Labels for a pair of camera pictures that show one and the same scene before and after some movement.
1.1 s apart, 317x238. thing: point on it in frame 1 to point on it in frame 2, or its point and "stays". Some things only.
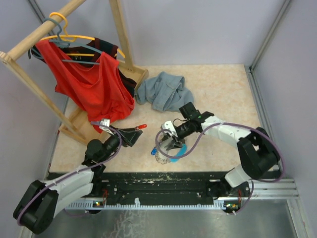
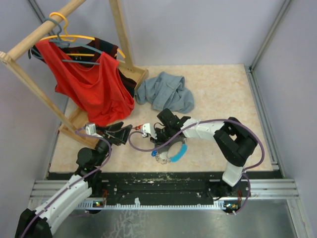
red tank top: (98, 89) stays
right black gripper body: (176, 142) to (161, 138)
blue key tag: (154, 151) stays
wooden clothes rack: (72, 121) stays
